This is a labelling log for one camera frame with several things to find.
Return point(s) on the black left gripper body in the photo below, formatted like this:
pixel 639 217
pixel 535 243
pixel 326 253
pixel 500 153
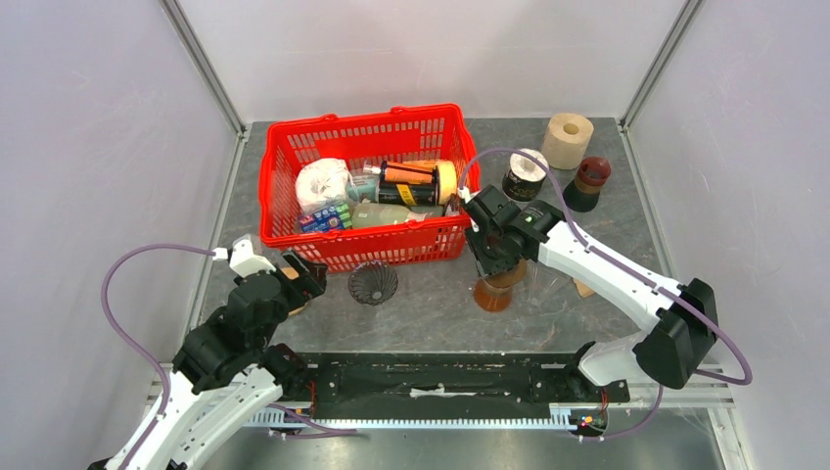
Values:
pixel 296 293

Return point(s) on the orange navy can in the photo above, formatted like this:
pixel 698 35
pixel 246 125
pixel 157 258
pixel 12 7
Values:
pixel 406 173

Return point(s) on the black yellow can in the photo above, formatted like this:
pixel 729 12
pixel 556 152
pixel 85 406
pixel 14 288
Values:
pixel 409 195

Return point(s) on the pale green lotion bottle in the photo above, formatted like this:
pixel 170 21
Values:
pixel 369 215

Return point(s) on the yellow sponge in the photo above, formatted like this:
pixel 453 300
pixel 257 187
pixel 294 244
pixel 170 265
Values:
pixel 447 180

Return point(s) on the clear glass dripper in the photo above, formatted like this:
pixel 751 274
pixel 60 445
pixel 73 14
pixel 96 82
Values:
pixel 543 283

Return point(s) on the red plastic shopping basket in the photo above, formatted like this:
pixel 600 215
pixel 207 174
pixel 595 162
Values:
pixel 415 135

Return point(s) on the teal sponge package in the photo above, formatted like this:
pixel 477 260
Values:
pixel 363 187

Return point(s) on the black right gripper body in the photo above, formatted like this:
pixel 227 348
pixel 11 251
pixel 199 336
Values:
pixel 489 255

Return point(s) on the beige toilet paper roll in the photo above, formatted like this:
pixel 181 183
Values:
pixel 566 139

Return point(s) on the dark bottle maroon cap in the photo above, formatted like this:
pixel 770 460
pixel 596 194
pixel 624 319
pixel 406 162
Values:
pixel 583 193

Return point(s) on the amber glass coffee server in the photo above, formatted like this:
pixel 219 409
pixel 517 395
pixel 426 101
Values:
pixel 495 293

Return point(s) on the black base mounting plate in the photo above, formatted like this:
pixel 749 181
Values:
pixel 442 385

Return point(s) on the dark glass coffee dripper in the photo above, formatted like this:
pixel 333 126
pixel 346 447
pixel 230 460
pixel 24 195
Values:
pixel 372 283

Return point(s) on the blue green small box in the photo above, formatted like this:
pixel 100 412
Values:
pixel 329 218

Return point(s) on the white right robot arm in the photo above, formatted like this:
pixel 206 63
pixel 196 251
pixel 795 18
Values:
pixel 675 320

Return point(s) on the black wrapped tissue roll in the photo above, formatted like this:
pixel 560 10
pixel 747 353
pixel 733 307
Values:
pixel 524 178

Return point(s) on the white wrapped tissue roll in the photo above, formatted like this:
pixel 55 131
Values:
pixel 321 183

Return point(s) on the brown paper coffee filter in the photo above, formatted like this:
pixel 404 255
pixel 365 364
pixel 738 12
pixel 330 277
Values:
pixel 583 290

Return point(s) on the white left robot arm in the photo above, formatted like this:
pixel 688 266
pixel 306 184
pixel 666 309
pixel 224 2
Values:
pixel 227 369

